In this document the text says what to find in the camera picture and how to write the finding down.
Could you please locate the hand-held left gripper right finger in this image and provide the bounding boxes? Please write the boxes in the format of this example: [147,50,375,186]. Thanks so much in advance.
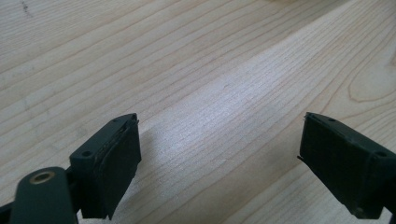
[297,111,396,220]

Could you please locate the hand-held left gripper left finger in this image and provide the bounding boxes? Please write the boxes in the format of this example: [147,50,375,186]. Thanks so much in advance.
[68,113,143,220]

